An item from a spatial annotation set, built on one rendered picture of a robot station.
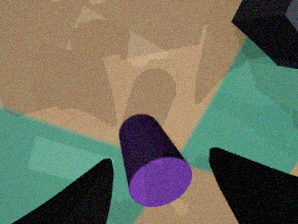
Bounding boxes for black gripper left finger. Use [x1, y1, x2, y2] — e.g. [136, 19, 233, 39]
[12, 159, 114, 224]

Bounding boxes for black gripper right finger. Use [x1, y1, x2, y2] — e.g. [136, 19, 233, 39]
[209, 147, 298, 224]

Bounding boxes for grey block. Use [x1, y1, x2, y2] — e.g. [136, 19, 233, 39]
[231, 0, 298, 69]

